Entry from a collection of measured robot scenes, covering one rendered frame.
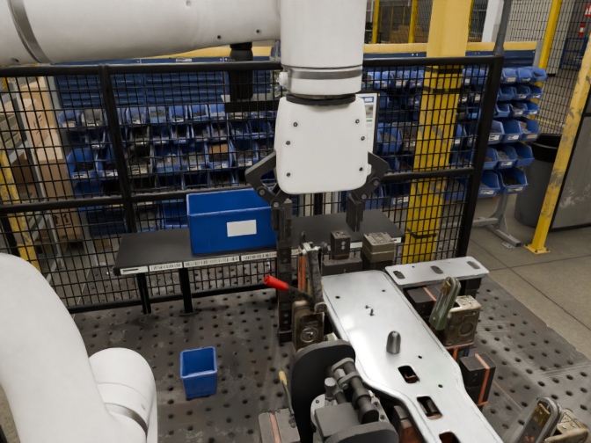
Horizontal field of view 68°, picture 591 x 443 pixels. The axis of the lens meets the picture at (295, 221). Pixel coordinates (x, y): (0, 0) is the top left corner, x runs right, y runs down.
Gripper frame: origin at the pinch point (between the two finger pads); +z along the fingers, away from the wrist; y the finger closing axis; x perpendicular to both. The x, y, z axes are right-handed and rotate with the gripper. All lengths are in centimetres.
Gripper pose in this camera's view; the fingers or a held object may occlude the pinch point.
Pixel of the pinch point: (317, 224)
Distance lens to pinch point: 53.3
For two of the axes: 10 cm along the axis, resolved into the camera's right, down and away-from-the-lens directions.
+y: 9.7, -1.0, 2.0
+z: 0.0, 9.0, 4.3
